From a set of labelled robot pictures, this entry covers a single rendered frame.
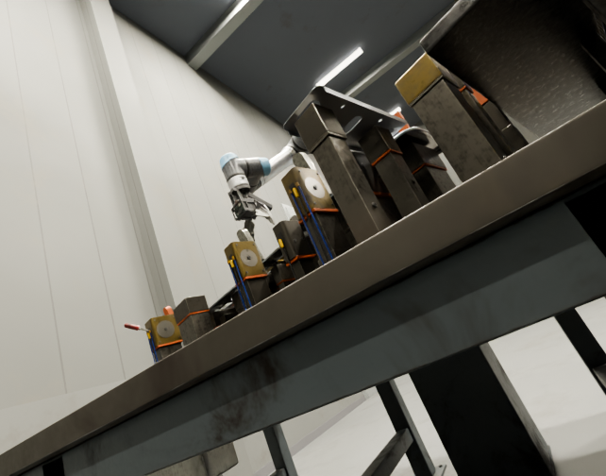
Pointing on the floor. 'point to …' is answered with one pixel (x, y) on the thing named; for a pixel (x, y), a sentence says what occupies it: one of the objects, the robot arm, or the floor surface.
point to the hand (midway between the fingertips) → (264, 235)
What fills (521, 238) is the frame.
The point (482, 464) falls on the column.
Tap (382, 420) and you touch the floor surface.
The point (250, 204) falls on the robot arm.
